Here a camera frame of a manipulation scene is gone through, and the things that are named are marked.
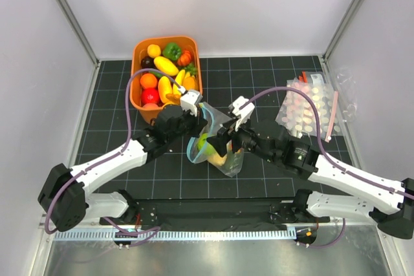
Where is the bag of pink sliced food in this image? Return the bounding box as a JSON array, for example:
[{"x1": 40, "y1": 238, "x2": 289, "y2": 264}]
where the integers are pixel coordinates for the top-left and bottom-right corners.
[{"x1": 276, "y1": 72, "x2": 341, "y2": 142}]

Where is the orange bell pepper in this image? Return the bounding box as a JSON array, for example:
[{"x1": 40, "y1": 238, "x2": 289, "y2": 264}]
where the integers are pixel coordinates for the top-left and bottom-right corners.
[{"x1": 182, "y1": 76, "x2": 199, "y2": 91}]

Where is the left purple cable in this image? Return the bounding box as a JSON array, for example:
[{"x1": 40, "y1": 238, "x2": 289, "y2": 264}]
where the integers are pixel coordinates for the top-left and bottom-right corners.
[{"x1": 44, "y1": 68, "x2": 185, "y2": 248}]

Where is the clear blue zip bag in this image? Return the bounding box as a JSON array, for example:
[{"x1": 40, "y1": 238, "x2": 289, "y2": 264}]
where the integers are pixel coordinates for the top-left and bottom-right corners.
[{"x1": 186, "y1": 102, "x2": 245, "y2": 177}]

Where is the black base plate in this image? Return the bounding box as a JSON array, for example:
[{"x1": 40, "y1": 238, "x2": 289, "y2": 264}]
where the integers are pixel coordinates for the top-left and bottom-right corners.
[{"x1": 100, "y1": 196, "x2": 331, "y2": 228}]

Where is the dark purple plum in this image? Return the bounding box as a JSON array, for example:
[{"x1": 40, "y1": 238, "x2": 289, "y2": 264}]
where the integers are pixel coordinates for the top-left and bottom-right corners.
[{"x1": 140, "y1": 56, "x2": 156, "y2": 69}]

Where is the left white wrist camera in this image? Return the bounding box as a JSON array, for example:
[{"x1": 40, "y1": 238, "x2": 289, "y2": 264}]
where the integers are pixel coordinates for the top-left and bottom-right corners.
[{"x1": 178, "y1": 86, "x2": 202, "y2": 116}]

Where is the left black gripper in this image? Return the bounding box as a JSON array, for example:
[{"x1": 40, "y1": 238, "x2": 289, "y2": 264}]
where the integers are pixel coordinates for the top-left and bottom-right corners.
[{"x1": 166, "y1": 105, "x2": 207, "y2": 143}]

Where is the green apple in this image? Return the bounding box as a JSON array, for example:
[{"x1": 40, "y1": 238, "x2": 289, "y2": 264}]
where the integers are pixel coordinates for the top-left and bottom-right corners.
[{"x1": 197, "y1": 133, "x2": 216, "y2": 156}]

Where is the purple cable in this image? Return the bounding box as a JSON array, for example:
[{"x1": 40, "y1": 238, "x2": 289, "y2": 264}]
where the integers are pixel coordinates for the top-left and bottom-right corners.
[
  {"x1": 44, "y1": 68, "x2": 185, "y2": 248},
  {"x1": 241, "y1": 87, "x2": 414, "y2": 250}
]

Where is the green bell pepper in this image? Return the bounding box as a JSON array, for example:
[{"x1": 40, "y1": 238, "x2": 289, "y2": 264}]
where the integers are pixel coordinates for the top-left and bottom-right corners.
[{"x1": 162, "y1": 42, "x2": 182, "y2": 61}]

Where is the black grid mat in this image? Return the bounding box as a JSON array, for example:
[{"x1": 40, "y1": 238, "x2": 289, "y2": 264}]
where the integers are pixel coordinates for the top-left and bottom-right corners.
[{"x1": 76, "y1": 56, "x2": 336, "y2": 199}]

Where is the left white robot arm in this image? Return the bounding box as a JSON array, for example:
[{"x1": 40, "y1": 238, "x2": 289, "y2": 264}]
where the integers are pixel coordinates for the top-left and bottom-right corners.
[{"x1": 38, "y1": 105, "x2": 207, "y2": 235}]

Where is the pink peach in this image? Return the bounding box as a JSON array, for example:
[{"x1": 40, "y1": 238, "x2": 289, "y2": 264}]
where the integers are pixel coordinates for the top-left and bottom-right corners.
[{"x1": 143, "y1": 103, "x2": 159, "y2": 109}]

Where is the orange tangerine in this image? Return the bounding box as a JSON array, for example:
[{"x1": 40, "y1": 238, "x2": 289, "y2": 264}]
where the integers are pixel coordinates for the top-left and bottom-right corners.
[{"x1": 140, "y1": 73, "x2": 158, "y2": 89}]

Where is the small orange pumpkin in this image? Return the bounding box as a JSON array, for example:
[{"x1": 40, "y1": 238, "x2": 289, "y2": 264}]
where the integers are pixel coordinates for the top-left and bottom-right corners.
[{"x1": 177, "y1": 50, "x2": 193, "y2": 67}]

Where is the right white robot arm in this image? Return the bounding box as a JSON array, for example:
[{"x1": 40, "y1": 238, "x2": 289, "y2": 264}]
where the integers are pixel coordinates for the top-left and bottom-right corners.
[{"x1": 206, "y1": 120, "x2": 413, "y2": 239}]

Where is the brown peanut toy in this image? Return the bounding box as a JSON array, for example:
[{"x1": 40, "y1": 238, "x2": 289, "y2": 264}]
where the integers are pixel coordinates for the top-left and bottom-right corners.
[{"x1": 166, "y1": 93, "x2": 181, "y2": 105}]

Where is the yellow banana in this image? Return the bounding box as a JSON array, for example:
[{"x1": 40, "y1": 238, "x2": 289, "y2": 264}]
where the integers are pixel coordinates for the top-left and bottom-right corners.
[{"x1": 173, "y1": 69, "x2": 186, "y2": 95}]

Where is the slotted cable duct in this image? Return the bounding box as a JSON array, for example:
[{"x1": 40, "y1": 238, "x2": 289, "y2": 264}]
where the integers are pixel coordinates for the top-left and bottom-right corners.
[{"x1": 54, "y1": 227, "x2": 296, "y2": 242}]

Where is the yellow mango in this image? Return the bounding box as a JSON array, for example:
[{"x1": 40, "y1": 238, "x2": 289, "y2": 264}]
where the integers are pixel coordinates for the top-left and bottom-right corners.
[
  {"x1": 153, "y1": 56, "x2": 179, "y2": 76},
  {"x1": 158, "y1": 76, "x2": 173, "y2": 103}
]

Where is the red tomato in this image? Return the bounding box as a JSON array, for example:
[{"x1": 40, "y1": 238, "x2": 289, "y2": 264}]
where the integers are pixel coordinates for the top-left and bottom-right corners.
[{"x1": 141, "y1": 88, "x2": 160, "y2": 105}]

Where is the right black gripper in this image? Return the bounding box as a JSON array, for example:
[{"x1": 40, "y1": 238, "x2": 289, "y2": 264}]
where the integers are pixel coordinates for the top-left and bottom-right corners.
[{"x1": 207, "y1": 112, "x2": 277, "y2": 164}]

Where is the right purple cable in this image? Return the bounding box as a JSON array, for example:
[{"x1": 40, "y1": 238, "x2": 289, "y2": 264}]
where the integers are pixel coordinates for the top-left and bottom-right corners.
[{"x1": 241, "y1": 87, "x2": 414, "y2": 250}]

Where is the orange plastic bin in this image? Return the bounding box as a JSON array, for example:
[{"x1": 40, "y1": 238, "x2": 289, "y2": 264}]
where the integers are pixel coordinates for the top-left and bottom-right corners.
[{"x1": 129, "y1": 36, "x2": 202, "y2": 123}]

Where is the yellow lemon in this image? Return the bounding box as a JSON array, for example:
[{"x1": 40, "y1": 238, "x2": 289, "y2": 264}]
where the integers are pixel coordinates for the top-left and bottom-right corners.
[{"x1": 147, "y1": 44, "x2": 162, "y2": 59}]

